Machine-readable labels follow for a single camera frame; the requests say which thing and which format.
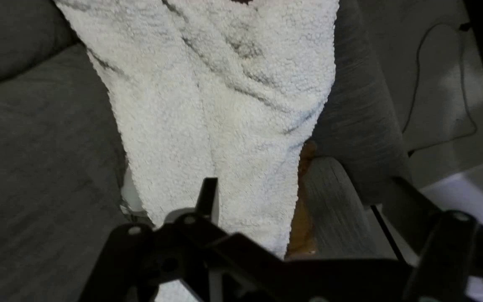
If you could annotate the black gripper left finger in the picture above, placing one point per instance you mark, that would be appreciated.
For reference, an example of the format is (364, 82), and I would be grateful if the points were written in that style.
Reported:
(141, 253)

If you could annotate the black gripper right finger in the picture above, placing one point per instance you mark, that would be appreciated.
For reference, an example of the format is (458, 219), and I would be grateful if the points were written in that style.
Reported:
(448, 253)

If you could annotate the white fluffy cloth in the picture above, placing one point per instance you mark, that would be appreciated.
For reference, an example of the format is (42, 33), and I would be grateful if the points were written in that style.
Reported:
(208, 112)

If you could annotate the dark grey fabric sofa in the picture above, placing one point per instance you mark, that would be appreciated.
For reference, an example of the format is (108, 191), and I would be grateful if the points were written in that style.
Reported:
(40, 169)

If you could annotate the brown cushion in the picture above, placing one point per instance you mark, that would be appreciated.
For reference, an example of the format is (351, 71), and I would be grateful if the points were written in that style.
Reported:
(302, 202)

